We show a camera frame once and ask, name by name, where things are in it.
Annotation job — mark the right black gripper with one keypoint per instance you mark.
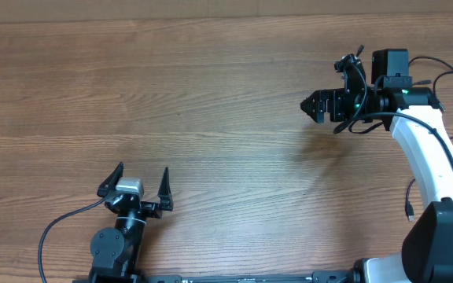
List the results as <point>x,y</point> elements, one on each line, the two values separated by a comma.
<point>335,98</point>

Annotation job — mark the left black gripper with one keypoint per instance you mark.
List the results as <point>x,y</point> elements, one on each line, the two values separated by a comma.
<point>152,210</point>

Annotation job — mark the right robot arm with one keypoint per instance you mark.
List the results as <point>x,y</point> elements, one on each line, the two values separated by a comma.
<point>412,113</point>

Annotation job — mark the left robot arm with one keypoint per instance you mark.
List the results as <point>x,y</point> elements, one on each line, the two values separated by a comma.
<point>115,250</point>

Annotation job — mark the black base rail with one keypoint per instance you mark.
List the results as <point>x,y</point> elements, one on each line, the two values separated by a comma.
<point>246,279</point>

